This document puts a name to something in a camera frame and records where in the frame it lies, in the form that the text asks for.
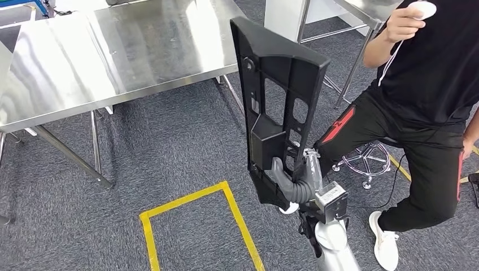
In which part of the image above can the stainless steel workbench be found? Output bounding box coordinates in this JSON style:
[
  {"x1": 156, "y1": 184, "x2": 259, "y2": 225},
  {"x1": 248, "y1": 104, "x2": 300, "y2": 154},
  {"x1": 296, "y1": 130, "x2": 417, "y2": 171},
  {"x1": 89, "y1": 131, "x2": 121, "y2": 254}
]
[{"x1": 0, "y1": 0, "x2": 248, "y2": 190}]

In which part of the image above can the black floor cable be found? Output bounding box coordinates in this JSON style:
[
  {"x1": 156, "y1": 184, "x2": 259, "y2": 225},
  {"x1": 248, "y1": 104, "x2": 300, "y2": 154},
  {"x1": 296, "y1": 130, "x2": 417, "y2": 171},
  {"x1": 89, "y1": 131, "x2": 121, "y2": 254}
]
[{"x1": 346, "y1": 153, "x2": 407, "y2": 210}]

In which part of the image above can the steel table with white panel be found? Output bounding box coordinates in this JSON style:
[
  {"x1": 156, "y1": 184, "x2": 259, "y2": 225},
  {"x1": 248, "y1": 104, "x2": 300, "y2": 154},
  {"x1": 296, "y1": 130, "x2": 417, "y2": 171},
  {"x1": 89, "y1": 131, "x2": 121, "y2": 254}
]
[
  {"x1": 0, "y1": 40, "x2": 23, "y2": 226},
  {"x1": 263, "y1": 0, "x2": 405, "y2": 110}
]

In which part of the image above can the black plastic car part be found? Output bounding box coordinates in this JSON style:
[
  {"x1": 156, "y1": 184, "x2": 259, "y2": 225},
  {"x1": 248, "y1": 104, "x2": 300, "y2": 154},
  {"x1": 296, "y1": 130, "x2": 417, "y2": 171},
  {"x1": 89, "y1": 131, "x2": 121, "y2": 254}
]
[{"x1": 229, "y1": 16, "x2": 332, "y2": 212}]

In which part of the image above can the person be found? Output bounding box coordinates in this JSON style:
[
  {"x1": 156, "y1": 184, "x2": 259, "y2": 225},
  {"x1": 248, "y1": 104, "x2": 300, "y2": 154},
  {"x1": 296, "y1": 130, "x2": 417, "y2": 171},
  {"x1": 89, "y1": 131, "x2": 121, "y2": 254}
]
[{"x1": 278, "y1": 0, "x2": 479, "y2": 271}]

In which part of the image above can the blue metal cart frame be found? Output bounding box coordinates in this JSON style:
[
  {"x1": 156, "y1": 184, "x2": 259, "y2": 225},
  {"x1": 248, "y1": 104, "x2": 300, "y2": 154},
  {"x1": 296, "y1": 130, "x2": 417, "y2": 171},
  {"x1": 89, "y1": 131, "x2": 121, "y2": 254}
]
[{"x1": 0, "y1": 0, "x2": 49, "y2": 18}]

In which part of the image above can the chrome stool with black seat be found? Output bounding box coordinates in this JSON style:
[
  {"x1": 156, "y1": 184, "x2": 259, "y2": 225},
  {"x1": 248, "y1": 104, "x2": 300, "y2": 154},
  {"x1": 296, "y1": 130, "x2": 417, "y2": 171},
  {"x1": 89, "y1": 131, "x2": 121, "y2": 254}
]
[{"x1": 332, "y1": 136, "x2": 404, "y2": 190}]

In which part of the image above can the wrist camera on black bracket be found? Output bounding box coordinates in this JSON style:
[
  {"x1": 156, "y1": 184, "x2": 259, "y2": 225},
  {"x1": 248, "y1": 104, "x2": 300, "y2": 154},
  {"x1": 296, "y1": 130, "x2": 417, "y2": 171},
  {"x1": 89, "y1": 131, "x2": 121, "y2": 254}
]
[{"x1": 314, "y1": 182, "x2": 350, "y2": 225}]

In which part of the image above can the white handheld controller with cord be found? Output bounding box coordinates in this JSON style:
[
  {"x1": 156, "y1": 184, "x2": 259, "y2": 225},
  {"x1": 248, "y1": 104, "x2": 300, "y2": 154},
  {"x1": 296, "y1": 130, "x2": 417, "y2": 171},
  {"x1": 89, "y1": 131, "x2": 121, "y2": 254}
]
[{"x1": 378, "y1": 1, "x2": 437, "y2": 88}]

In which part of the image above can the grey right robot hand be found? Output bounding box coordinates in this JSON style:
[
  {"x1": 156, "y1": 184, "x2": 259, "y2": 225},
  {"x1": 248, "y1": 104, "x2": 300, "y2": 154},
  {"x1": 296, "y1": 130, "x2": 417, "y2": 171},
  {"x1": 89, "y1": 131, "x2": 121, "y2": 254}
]
[{"x1": 271, "y1": 147, "x2": 324, "y2": 204}]

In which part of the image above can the person's left hand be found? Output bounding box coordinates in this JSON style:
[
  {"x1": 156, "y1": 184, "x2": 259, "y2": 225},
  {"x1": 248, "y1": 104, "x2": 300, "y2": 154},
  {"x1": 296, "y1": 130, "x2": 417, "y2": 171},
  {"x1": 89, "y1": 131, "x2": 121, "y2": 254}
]
[{"x1": 462, "y1": 138, "x2": 475, "y2": 161}]

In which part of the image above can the person's right hand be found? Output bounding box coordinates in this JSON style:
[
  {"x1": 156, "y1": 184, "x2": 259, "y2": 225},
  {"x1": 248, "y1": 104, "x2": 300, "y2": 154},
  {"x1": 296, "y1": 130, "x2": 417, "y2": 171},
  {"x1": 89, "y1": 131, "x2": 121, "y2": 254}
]
[{"x1": 383, "y1": 6, "x2": 428, "y2": 43}]

